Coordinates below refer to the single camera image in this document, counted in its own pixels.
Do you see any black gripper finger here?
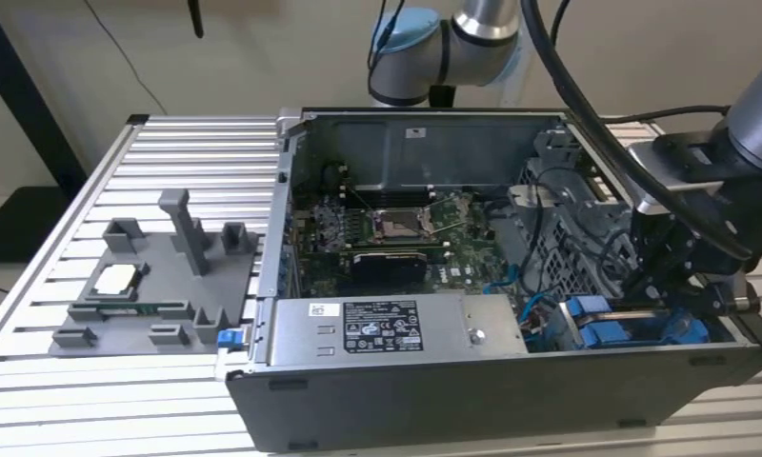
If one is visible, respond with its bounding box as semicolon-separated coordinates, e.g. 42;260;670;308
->
697;273;754;319
619;264;681;306

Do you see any grey metal disk bay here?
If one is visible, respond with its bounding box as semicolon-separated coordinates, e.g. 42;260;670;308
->
507;156;738;353

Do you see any black RAM slot bank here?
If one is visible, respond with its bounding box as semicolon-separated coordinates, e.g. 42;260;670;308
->
348;240;456;252
339;186;439;204

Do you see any blue carrier in bay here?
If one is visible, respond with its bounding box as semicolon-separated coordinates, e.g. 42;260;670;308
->
581;319;713;347

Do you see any green motherboard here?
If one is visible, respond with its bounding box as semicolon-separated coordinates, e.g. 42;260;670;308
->
291;189;515;296

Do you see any metal socket cover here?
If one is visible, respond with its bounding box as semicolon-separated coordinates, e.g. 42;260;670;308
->
427;196;472;229

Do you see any grey power supply unit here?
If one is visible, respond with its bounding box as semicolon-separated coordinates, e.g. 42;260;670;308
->
267;292;527;368

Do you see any black graphics card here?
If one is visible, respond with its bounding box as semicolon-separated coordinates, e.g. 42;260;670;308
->
351;250;431;292

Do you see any CPU socket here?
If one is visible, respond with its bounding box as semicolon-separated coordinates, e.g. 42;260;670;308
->
371;207;434;242

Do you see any black open PC case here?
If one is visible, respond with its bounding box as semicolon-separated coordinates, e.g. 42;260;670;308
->
224;105;762;453

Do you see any grey parts rack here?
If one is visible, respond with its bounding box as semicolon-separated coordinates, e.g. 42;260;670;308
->
48;189;265;357

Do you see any green RAM stick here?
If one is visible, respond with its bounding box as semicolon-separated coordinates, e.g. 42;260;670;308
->
97;302;187;317

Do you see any silver CPU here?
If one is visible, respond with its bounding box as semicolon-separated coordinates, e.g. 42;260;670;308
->
93;264;144;296

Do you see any black hanging antenna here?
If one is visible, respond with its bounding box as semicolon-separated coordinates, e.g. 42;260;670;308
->
187;0;205;39

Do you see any black monitor stand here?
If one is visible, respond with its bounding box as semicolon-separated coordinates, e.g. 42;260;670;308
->
0;0;92;264

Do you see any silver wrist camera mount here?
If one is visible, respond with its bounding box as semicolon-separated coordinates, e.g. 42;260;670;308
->
625;132;726;216

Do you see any black disk wire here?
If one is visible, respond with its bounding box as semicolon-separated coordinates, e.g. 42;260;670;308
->
519;166;637;306

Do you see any blue disk wire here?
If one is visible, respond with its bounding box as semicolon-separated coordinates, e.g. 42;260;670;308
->
482;278;551;308

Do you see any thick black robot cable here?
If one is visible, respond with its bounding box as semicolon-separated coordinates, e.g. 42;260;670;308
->
599;104;733;127
518;0;761;261

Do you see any thin wire locking lever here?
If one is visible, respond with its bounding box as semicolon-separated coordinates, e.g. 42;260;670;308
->
347;184;378;211

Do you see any thin black wall cable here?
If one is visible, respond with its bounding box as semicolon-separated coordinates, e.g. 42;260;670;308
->
85;0;161;115

